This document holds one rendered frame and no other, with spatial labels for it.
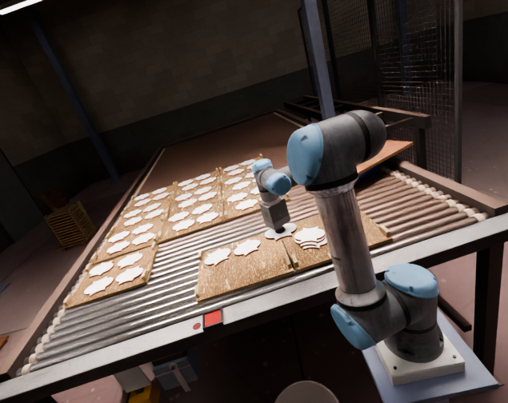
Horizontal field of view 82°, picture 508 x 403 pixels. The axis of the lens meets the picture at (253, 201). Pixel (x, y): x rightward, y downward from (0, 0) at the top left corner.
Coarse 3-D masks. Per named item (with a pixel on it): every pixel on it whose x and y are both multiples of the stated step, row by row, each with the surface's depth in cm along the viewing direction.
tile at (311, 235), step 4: (304, 228) 137; (312, 228) 135; (316, 228) 134; (300, 232) 135; (304, 232) 134; (308, 232) 133; (312, 232) 132; (316, 232) 131; (320, 232) 130; (324, 232) 129; (296, 236) 133; (300, 236) 132; (304, 236) 131; (308, 236) 130; (312, 236) 129; (316, 236) 128; (320, 236) 127; (324, 236) 128; (296, 240) 131; (300, 240) 129; (304, 240) 128; (308, 240) 127; (312, 240) 126; (316, 240) 126
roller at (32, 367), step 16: (448, 224) 118; (464, 224) 116; (416, 240) 115; (320, 272) 115; (272, 288) 114; (224, 304) 114; (176, 320) 114; (128, 336) 114; (80, 352) 113; (32, 368) 113
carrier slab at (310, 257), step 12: (300, 228) 143; (372, 228) 127; (288, 240) 137; (372, 240) 120; (384, 240) 117; (288, 252) 129; (300, 252) 126; (312, 252) 124; (324, 252) 122; (300, 264) 119; (312, 264) 117
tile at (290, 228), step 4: (288, 224) 123; (292, 224) 122; (288, 228) 120; (292, 228) 119; (296, 228) 118; (268, 232) 122; (272, 232) 121; (284, 232) 118; (288, 232) 117; (292, 232) 117; (268, 236) 119; (272, 236) 118; (276, 236) 117; (280, 236) 116; (284, 236) 116; (288, 236) 116; (276, 240) 115
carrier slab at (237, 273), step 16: (272, 240) 141; (240, 256) 136; (256, 256) 133; (272, 256) 129; (208, 272) 132; (224, 272) 129; (240, 272) 126; (256, 272) 123; (272, 272) 120; (288, 272) 117; (208, 288) 122; (224, 288) 119; (240, 288) 117
